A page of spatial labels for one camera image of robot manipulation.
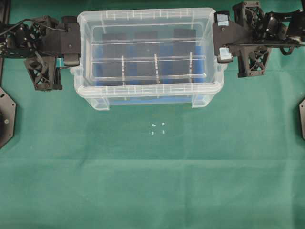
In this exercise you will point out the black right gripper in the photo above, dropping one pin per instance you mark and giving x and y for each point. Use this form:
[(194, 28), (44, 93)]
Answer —
[(250, 37)]

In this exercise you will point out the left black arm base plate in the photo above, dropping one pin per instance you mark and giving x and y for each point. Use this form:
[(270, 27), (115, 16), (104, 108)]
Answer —
[(7, 118)]

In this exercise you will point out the black frame rail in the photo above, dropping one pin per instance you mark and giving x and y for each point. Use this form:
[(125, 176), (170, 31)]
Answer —
[(5, 6)]

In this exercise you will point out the clear plastic box lid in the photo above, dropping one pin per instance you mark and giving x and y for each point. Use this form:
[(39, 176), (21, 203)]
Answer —
[(94, 24)]

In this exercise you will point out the clear plastic storage box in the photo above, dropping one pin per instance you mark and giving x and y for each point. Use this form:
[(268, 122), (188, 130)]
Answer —
[(102, 98)]

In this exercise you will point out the right black camera box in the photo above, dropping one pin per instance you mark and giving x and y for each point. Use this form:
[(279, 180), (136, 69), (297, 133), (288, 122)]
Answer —
[(177, 57)]

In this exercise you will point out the green table cloth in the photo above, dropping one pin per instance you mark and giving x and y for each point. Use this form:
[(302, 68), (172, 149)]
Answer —
[(238, 163)]

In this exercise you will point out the left black camera box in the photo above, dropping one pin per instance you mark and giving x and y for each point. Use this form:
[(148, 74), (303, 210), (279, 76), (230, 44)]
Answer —
[(113, 53)]

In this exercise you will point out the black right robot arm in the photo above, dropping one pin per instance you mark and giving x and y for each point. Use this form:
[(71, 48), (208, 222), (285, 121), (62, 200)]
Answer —
[(295, 30)]

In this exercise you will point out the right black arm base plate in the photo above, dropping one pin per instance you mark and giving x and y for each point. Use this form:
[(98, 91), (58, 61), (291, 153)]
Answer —
[(302, 117)]

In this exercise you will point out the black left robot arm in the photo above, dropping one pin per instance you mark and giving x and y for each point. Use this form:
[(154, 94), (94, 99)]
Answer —
[(9, 47)]

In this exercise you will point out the black camera box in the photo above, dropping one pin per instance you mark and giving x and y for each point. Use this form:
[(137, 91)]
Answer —
[(177, 57), (143, 67), (113, 53)]

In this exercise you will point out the middle black camera box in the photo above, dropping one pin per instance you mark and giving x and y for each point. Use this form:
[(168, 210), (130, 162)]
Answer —
[(143, 67)]

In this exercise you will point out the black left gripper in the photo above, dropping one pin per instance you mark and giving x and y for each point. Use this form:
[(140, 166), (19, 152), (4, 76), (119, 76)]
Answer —
[(50, 45)]

